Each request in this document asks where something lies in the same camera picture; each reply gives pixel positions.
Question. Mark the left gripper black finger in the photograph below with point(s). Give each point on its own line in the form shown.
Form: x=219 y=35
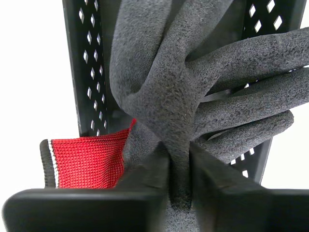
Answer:
x=84 y=210
x=253 y=212

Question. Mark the grey glove with red cuff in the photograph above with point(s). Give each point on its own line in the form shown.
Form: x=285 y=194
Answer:
x=169 y=84

